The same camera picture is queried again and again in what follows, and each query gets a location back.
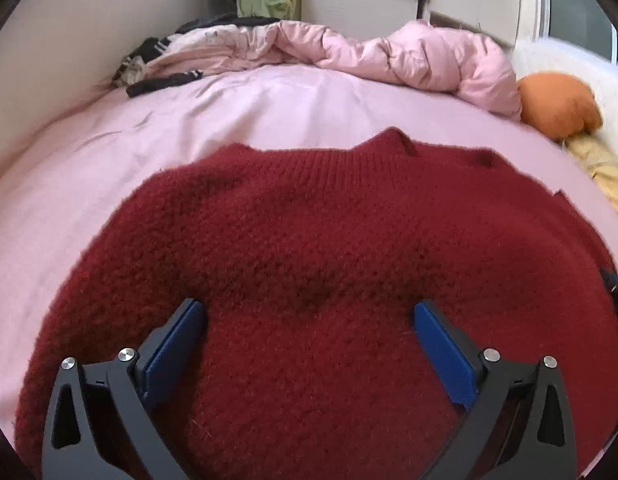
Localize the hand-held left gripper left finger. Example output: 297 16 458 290
42 297 207 480

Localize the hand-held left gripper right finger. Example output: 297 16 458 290
413 300 577 480

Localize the red knit sweater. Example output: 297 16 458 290
14 127 618 480

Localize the yellow cloth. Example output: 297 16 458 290
564 132 618 226

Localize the orange pillow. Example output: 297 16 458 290
518 72 604 142

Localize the pink bed sheet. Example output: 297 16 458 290
0 62 618 441

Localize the black cloth strip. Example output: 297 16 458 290
126 71 205 98

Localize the window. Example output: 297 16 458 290
541 0 618 63

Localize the pink comforter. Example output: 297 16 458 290
144 19 522 121

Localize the black white striped garment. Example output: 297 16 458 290
112 36 172 86

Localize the white wardrobe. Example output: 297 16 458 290
301 0 550 51

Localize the dark cloth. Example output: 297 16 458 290
176 16 280 33

